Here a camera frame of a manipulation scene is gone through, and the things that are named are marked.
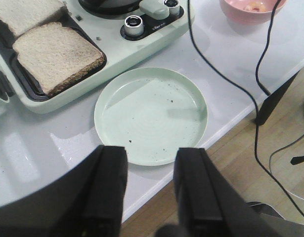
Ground mint green breakfast maker base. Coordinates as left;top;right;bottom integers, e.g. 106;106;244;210
0;0;194;114

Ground black round frying pan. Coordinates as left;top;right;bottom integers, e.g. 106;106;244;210
79;0;141;15

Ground bread slice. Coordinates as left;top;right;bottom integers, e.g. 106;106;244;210
0;0;67;38
13;22;105;97

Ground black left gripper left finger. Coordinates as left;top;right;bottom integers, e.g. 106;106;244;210
0;145;128;237

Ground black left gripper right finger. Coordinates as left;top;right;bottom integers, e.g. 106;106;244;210
174;148;279;237

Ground black table leg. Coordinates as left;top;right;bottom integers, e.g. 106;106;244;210
255;72;299;125

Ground right silver control knob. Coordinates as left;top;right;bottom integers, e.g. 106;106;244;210
163;0;180;16

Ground silver control knob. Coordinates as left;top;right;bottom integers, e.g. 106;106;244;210
124;15;144;38
163;0;180;16

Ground pink bowl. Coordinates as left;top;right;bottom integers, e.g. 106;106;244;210
219;0;286;25

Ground mint green plate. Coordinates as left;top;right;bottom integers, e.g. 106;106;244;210
94;67;208;166

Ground black cable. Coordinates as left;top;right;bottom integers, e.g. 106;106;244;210
186;0;304;220
255;0;281;95

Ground left silver control knob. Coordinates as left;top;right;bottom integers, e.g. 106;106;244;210
124;15;144;38

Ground shrimp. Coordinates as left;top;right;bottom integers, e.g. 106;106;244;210
243;1;266;12

